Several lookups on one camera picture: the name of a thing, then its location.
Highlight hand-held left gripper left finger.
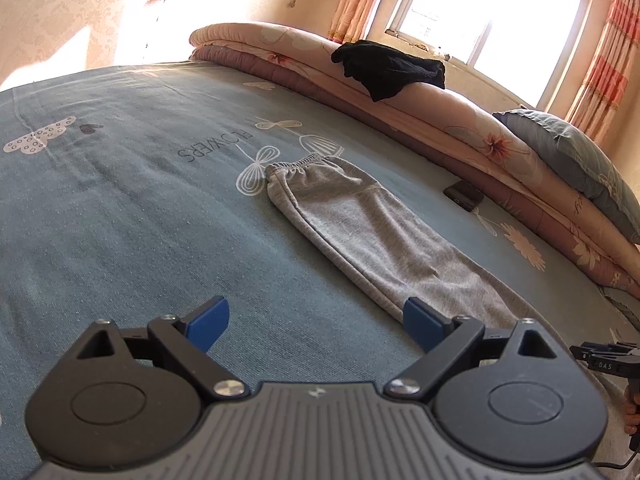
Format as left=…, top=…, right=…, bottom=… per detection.
left=75, top=296, right=251, bottom=402

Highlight black garment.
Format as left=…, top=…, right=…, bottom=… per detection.
left=331, top=39, right=447, bottom=102

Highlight teal printed bed sheet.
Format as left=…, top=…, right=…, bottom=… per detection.
left=0, top=60, right=640, bottom=480

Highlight black phone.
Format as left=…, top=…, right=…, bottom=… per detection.
left=443, top=181, right=486, bottom=212

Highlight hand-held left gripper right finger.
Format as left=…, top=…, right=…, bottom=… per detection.
left=384, top=297, right=557, bottom=402

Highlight person's right hand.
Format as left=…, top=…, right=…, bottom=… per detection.
left=623, top=384, right=640, bottom=435

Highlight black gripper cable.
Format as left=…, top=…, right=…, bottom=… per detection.
left=595, top=459, right=640, bottom=473

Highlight grey drawstring pants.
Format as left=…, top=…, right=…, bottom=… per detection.
left=264, top=154, right=538, bottom=333

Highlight window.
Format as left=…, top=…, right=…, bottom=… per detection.
left=385, top=0, right=596, bottom=111

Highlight thick teal pillow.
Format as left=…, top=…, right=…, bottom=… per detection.
left=492, top=109, right=640, bottom=243

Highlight cream floral quilt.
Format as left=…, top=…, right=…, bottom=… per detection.
left=189, top=21, right=640, bottom=286

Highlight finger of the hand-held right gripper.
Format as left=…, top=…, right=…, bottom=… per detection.
left=569, top=341, right=640, bottom=361

